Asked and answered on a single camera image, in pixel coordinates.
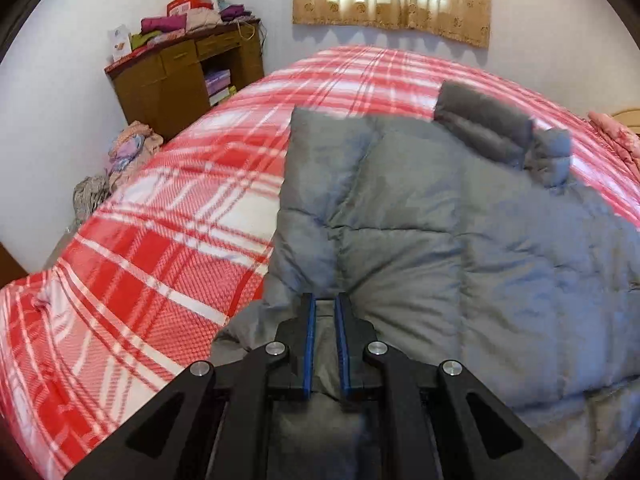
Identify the wooden headboard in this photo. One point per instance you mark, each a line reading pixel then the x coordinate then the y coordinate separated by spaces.
pixel 628 119

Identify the grey patterned cloth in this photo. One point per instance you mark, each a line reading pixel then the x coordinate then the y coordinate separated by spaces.
pixel 89 199

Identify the white printed card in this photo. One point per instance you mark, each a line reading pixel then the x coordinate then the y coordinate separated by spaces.
pixel 119 43

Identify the pile of pastel clothes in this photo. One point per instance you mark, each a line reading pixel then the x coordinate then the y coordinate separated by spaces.
pixel 131 147

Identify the red and white box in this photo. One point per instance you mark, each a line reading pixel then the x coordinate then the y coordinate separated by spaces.
pixel 186 5

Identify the pink quilted pillow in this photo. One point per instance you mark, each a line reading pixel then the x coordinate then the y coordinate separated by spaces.
pixel 618 136

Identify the grey puffer jacket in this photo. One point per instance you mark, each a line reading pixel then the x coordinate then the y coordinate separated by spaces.
pixel 450 260

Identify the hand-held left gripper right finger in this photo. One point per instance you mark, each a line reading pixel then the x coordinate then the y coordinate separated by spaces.
pixel 343 340

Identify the red plaid blanket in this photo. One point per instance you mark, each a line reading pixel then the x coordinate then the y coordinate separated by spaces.
pixel 165 240

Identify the purple boxes stack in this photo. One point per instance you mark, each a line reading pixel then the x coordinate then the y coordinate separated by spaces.
pixel 219 83

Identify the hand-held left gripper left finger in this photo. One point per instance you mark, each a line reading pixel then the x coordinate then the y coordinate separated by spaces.
pixel 311 340

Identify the wooden cabinet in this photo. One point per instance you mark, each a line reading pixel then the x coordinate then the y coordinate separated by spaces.
pixel 186 79

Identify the pile of folded clothes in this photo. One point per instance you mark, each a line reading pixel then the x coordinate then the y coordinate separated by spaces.
pixel 200 20

